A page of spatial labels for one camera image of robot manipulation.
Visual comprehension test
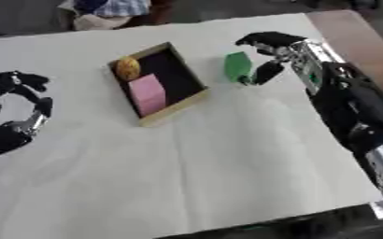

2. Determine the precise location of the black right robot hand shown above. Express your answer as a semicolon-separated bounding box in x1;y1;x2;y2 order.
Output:
234;31;309;87

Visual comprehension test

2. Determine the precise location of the pink rectangular block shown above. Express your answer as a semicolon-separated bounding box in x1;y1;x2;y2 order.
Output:
126;73;169;118

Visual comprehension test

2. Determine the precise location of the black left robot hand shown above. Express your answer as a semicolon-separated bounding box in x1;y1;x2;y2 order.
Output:
0;70;56;162

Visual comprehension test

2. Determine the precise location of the tan cardboard box black inside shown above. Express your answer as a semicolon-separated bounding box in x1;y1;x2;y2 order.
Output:
106;41;211;128

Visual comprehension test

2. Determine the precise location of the green block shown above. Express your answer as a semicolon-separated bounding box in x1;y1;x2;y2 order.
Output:
222;50;256;84

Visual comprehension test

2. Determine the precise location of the person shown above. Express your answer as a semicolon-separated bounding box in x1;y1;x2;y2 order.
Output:
55;0;176;32

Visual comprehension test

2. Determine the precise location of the yellow round toy fruit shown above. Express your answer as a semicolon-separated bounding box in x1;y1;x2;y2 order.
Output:
114;55;143;82

